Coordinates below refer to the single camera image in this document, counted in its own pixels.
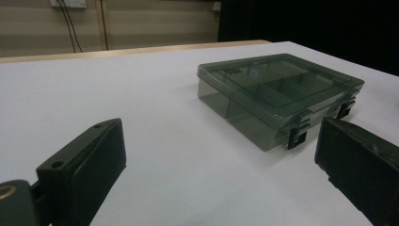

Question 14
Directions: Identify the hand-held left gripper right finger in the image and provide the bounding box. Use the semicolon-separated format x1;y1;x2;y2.
314;116;399;226

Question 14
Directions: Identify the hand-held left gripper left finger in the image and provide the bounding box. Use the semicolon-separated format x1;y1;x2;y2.
36;118;127;226

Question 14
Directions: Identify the translucent grey-green compartment box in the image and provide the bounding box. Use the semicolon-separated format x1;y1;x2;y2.
197;53;366;153

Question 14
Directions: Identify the white table cover sheet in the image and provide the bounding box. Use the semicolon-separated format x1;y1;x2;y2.
0;40;399;226

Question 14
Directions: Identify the black curtain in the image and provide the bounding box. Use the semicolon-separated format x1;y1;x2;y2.
217;0;399;77

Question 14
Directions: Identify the black wall cable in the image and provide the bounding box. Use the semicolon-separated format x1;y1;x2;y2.
61;0;84;54
56;0;77;54

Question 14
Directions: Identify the white wall power socket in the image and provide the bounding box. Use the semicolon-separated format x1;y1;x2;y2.
50;0;88;8

